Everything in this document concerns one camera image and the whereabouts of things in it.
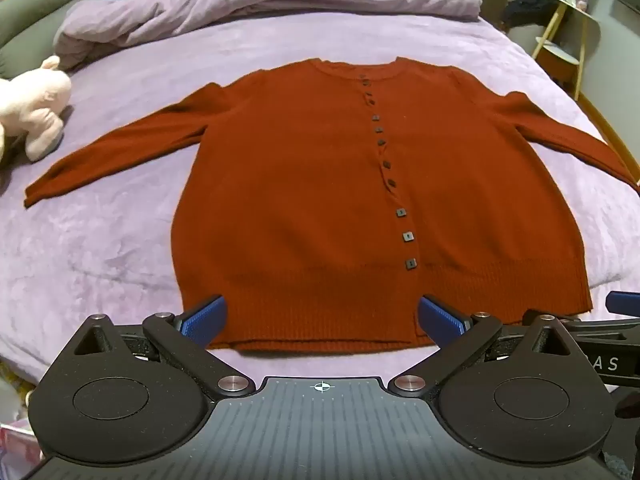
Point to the bed with purple sheet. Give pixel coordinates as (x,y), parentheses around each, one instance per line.
(125,250)

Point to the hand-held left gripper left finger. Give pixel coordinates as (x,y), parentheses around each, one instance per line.
(202,317)

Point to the black cloth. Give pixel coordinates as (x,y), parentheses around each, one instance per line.
(525,7)

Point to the red knitted cardigan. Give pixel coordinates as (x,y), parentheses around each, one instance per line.
(300,210)

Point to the yellow-legged side shelf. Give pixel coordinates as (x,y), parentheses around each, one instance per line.
(565,55)

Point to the colourful printed bag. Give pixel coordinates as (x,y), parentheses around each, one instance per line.
(12,410)

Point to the pink plush toy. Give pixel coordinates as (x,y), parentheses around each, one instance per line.
(35,105)

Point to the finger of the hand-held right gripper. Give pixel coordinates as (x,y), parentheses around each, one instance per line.
(605,325)
(624,302)

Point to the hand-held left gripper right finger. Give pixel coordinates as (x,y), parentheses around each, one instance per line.
(440,320)

